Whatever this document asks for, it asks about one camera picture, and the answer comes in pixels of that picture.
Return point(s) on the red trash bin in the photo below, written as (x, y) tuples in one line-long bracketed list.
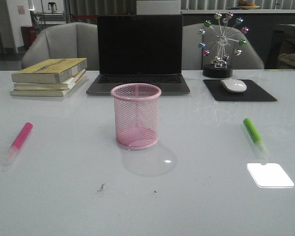
[(28, 35)]

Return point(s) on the top yellow book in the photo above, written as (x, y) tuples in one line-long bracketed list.
[(53, 71)]

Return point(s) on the black mouse pad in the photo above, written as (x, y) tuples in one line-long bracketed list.
[(253, 93)]

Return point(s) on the middle cream book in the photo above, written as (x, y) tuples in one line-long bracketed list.
[(66, 85)]

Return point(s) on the white computer mouse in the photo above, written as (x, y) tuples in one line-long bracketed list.
[(233, 85)]

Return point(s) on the cream book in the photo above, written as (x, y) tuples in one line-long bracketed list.
[(66, 85), (41, 93)]

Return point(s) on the pink mesh pen holder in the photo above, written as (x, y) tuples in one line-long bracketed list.
[(136, 115)]

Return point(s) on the pink highlighter pen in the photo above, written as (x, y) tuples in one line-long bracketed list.
[(17, 144)]

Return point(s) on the dark grey laptop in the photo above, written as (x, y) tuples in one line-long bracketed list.
[(140, 49)]

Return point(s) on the bottom cream book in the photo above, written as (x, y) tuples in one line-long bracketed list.
[(41, 93)]

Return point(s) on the grey armchair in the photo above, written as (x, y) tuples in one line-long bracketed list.
[(199, 48), (72, 40)]

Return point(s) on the fruit bowl on counter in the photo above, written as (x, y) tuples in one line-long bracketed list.
[(246, 5)]

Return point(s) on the ferris wheel desk ornament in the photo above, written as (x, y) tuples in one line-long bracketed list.
[(218, 66)]

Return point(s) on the left grey armchair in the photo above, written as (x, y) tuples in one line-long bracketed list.
[(72, 40)]

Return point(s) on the green highlighter pen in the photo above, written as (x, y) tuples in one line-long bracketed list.
[(256, 138)]

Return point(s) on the right grey armchair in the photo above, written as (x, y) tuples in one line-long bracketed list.
[(199, 48)]

